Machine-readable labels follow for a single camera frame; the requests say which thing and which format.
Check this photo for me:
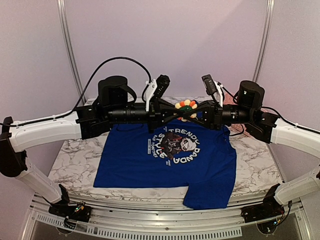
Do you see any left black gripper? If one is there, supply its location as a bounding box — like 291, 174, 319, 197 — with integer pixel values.
107, 100, 185, 135

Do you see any orange yellow flower brooch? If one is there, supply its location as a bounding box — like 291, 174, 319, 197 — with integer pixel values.
174, 99, 198, 122

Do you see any blue printed t-shirt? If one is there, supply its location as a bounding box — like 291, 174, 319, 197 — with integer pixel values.
93, 119, 237, 210

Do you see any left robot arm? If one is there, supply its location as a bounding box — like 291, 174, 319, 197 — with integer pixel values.
0, 75, 174, 217

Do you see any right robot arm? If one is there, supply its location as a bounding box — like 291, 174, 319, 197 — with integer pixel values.
182, 80, 320, 218

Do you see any pink plastic basket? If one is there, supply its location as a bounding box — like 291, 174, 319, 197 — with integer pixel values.
223, 93, 251, 137

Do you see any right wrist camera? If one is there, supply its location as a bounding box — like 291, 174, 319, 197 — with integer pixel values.
201, 74, 224, 108

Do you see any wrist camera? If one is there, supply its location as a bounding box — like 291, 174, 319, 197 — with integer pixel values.
142, 74, 170, 112
201, 74, 224, 108

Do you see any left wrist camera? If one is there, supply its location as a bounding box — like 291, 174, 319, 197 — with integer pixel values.
142, 74, 170, 112

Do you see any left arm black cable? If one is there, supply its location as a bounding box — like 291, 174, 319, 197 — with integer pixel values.
0, 57, 153, 126

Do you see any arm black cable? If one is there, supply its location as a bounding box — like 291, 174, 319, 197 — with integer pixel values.
219, 82, 320, 223
0, 57, 153, 126

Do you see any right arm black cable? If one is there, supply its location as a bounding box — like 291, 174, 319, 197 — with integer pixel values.
219, 82, 320, 223

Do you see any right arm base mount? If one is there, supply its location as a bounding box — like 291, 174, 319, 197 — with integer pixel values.
240, 200, 285, 223

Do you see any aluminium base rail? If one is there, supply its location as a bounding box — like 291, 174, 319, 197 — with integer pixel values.
21, 194, 313, 240

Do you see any left aluminium frame post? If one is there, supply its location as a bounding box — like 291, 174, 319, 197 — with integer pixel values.
56, 0, 84, 97

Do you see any aluminium frame post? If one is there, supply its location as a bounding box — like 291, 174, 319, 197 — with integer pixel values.
56, 0, 84, 97
252, 0, 275, 83

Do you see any right aluminium frame post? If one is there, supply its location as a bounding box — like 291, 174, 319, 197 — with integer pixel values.
252, 0, 275, 83

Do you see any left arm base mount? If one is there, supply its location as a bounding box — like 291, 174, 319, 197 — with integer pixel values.
48, 200, 92, 223

